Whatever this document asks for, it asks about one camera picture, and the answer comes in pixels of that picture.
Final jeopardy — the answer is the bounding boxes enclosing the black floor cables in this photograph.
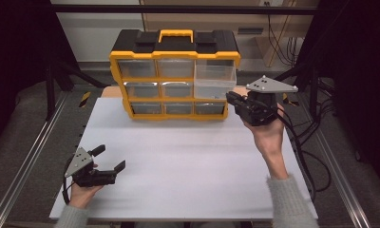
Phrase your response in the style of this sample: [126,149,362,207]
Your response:
[289,77,338,150]

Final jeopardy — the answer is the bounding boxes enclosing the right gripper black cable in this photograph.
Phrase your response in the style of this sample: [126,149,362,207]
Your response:
[275,105,333,203]

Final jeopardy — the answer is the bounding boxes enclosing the black horizontal frame bar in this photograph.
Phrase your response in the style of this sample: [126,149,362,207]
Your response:
[51,4,319,15]

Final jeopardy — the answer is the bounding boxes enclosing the yellow black organizer case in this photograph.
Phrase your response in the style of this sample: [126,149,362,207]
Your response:
[108,28,242,122]

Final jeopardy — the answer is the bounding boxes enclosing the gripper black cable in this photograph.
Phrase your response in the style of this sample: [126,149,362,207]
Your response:
[275,105,333,203]
[61,158,76,206]

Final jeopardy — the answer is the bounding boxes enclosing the black metal stand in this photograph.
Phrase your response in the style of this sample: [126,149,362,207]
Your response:
[46,60,110,122]
[273,60,321,119]

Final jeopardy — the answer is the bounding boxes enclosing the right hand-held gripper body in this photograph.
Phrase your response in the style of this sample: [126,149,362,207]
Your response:
[235,75,299,127]

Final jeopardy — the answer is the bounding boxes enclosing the clear plastic drawer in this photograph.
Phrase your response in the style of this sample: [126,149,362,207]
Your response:
[194,59,238,100]

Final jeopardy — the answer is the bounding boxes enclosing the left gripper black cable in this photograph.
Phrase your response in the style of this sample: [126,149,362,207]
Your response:
[61,158,76,206]

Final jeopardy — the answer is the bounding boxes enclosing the person's right hand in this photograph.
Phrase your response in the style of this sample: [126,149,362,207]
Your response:
[233,86,290,181]

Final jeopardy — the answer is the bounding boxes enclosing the black curtain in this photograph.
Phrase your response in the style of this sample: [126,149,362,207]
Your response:
[300,0,380,194]
[0,0,82,156]

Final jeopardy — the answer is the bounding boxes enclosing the aluminium rail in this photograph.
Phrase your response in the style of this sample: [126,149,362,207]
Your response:
[0,91,69,228]
[296,94,373,228]

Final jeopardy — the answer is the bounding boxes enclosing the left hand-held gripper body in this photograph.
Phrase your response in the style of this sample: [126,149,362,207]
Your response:
[64,146,118,188]

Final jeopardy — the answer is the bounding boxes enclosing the set of clear organizer drawers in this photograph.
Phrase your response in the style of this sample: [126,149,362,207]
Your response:
[116,58,227,116]

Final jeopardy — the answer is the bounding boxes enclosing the person's left hand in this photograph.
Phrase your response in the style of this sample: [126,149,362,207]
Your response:
[68,162,105,210]

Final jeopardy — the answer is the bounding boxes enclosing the yellow black tape marker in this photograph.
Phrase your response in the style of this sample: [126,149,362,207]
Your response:
[281,92,300,107]
[79,91,92,108]

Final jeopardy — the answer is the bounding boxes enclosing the hanging black cables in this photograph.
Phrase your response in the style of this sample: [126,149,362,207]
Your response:
[266,2,304,67]

